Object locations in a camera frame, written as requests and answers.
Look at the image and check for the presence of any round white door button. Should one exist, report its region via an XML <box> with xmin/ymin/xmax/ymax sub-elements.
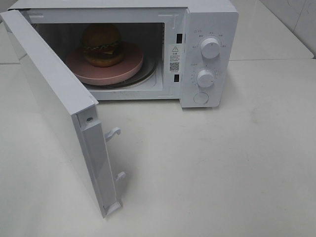
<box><xmin>194</xmin><ymin>92</ymin><xmax>209</xmax><ymax>104</ymax></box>

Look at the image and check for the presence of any pink round plate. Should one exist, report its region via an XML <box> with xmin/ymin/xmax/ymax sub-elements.
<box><xmin>66</xmin><ymin>42</ymin><xmax>144</xmax><ymax>86</ymax></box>

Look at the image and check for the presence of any white microwave door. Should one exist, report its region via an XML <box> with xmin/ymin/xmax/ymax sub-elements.
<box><xmin>0</xmin><ymin>10</ymin><xmax>125</xmax><ymax>217</ymax></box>

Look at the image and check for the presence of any toy burger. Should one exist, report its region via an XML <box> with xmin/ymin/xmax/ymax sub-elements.
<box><xmin>81</xmin><ymin>23</ymin><xmax>124</xmax><ymax>67</ymax></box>

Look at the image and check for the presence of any glass microwave turntable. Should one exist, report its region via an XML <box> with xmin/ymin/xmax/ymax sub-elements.
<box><xmin>83</xmin><ymin>57</ymin><xmax>158</xmax><ymax>89</ymax></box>

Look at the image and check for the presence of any white warning label sticker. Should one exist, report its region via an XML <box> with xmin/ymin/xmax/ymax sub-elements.
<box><xmin>167</xmin><ymin>43</ymin><xmax>184</xmax><ymax>73</ymax></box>

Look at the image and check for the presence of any white microwave oven body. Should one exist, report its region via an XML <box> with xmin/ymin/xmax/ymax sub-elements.
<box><xmin>7</xmin><ymin>0</ymin><xmax>238</xmax><ymax>108</ymax></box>

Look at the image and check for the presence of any upper white power knob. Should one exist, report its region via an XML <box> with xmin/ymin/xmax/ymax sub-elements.
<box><xmin>200</xmin><ymin>36</ymin><xmax>221</xmax><ymax>59</ymax></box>

